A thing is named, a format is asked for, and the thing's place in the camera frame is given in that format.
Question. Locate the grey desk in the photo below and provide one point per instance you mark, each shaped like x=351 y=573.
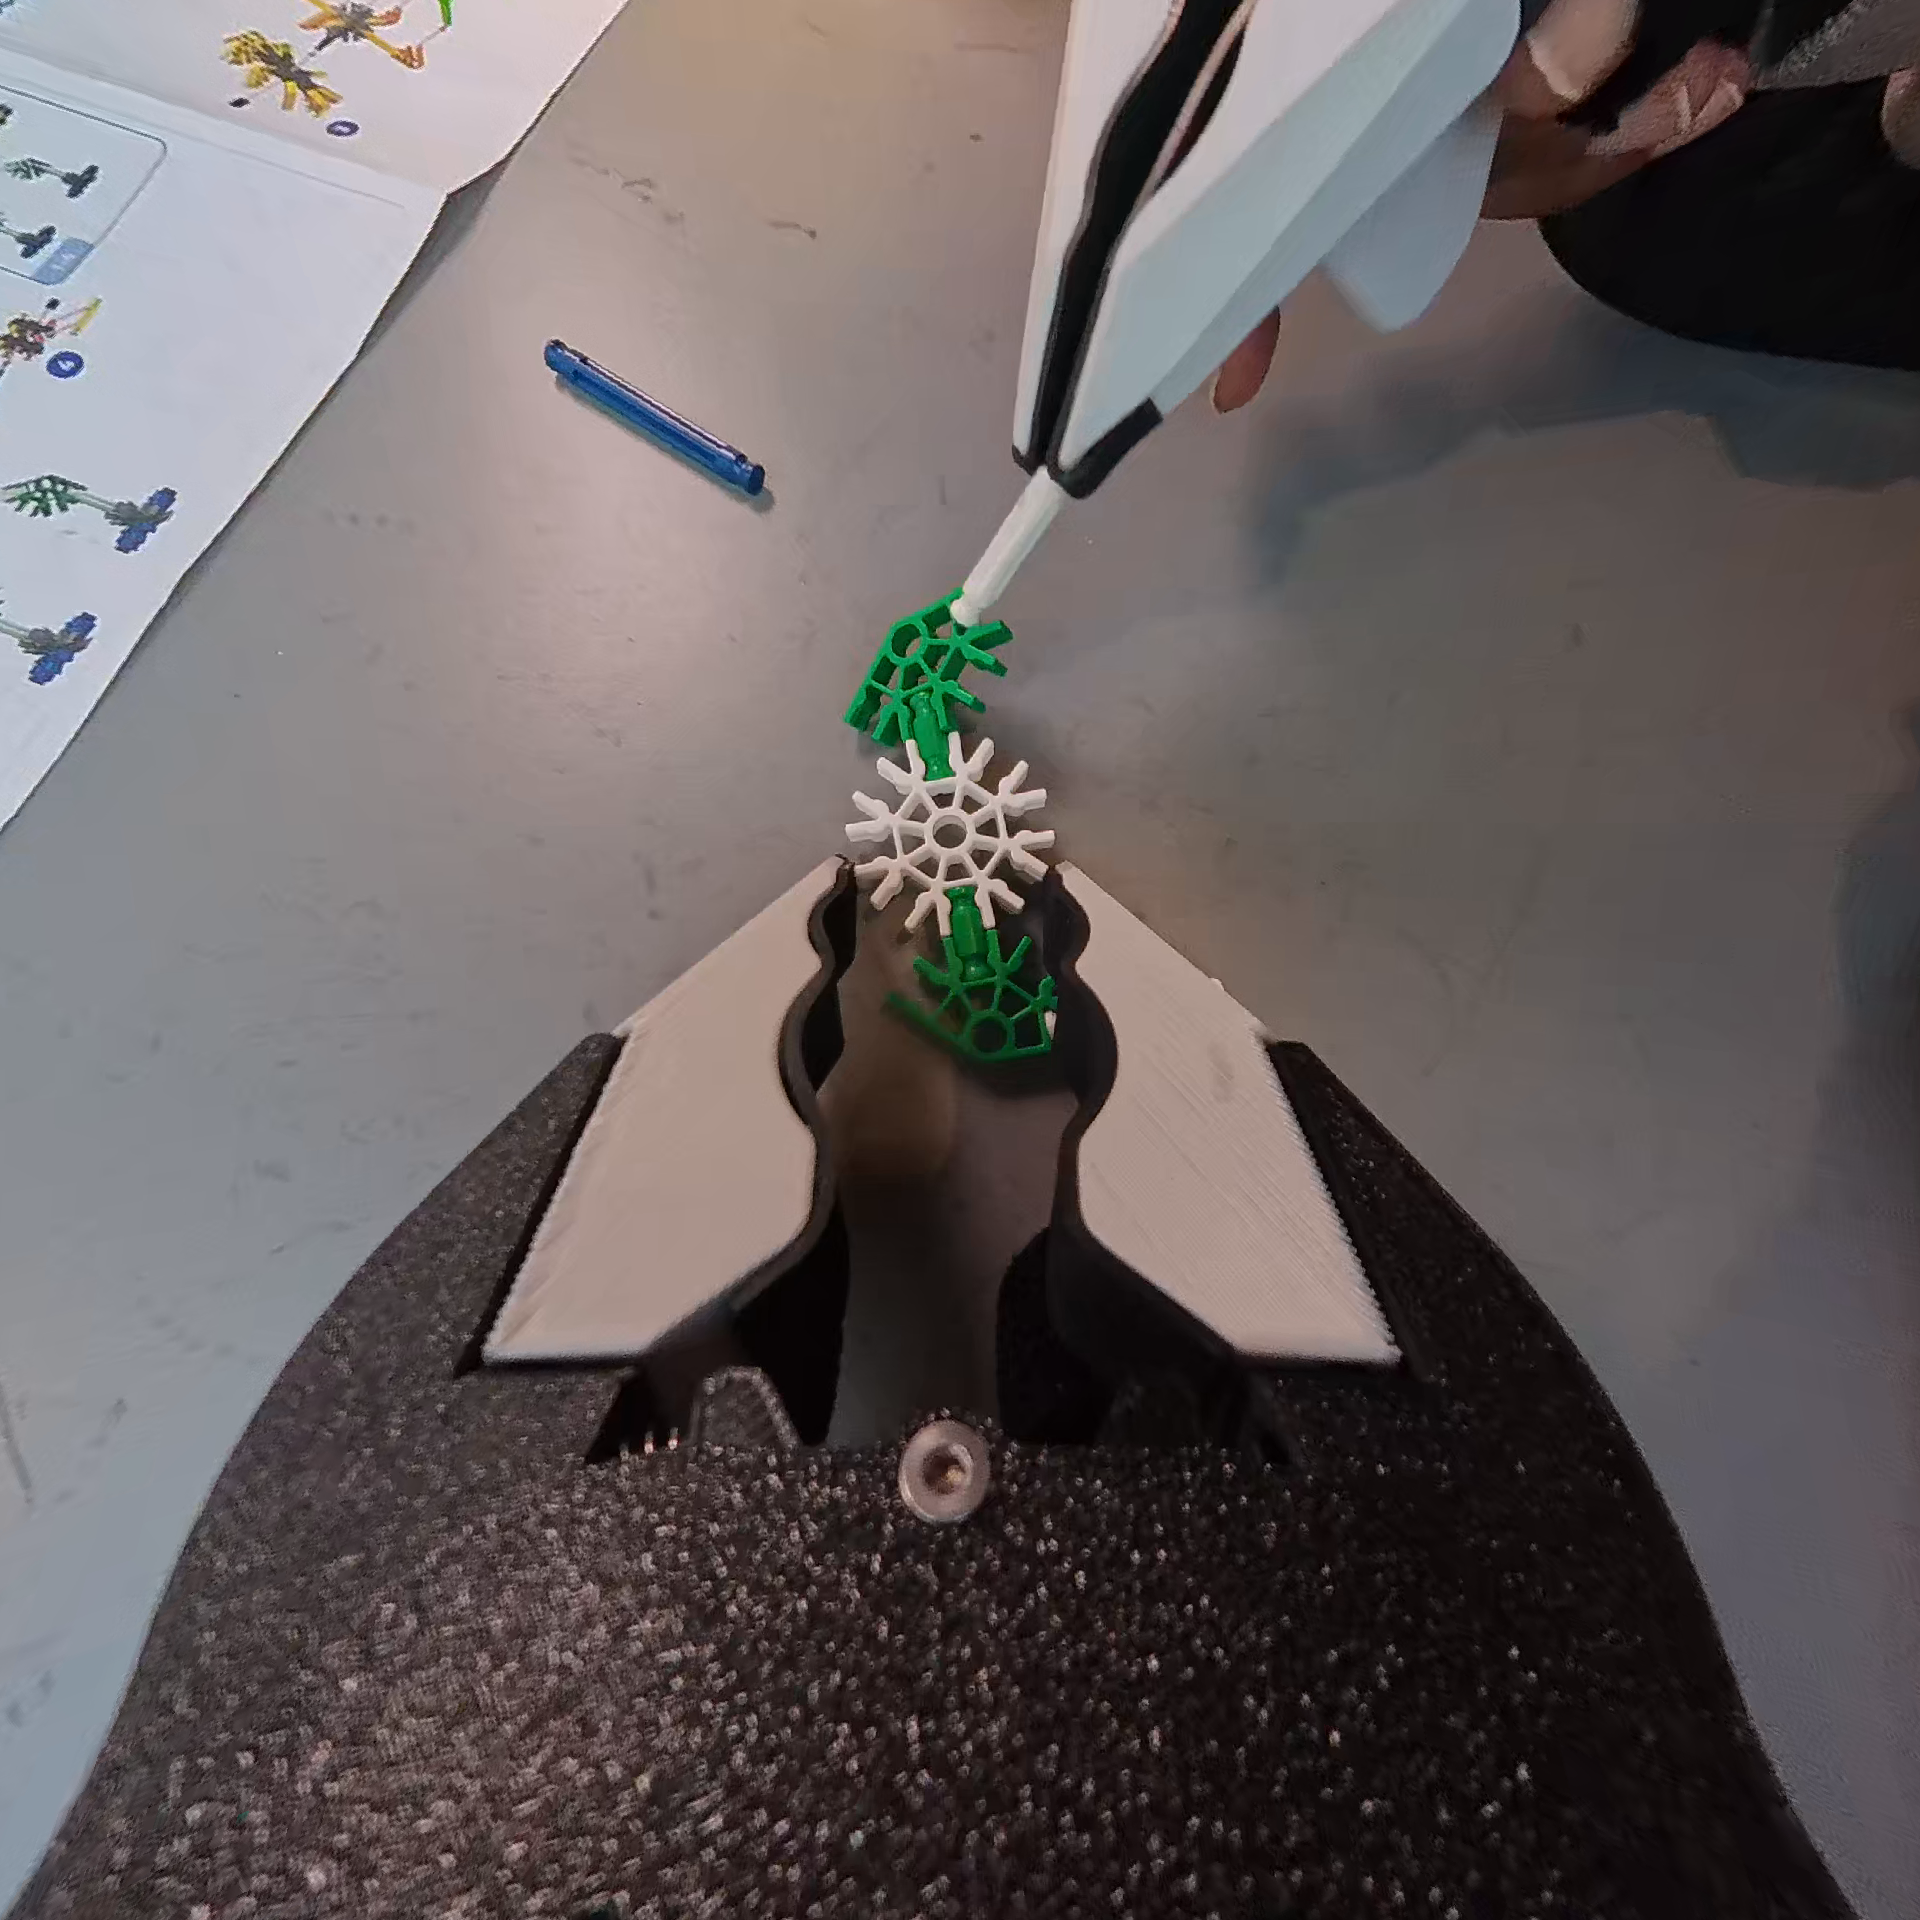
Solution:
x=1500 y=844

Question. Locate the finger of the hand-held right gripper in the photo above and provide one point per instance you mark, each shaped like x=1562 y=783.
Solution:
x=1088 y=213
x=1292 y=152

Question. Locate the toy instruction poster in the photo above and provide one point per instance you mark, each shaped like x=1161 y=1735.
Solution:
x=151 y=362

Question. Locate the person's right hand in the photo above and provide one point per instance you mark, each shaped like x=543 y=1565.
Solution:
x=1591 y=137

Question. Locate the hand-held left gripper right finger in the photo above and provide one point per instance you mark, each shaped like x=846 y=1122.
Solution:
x=1233 y=1201

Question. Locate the white snowflake toy connector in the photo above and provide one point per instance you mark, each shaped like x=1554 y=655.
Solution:
x=947 y=832

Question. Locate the green toy connector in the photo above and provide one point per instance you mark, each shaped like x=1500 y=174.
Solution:
x=986 y=997
x=925 y=675

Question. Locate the short white toy rod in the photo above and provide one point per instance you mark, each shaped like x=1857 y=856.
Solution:
x=1006 y=552

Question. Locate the blue toy rod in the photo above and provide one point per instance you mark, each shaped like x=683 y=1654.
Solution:
x=655 y=414

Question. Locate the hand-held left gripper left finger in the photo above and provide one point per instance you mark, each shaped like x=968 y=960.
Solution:
x=664 y=1201

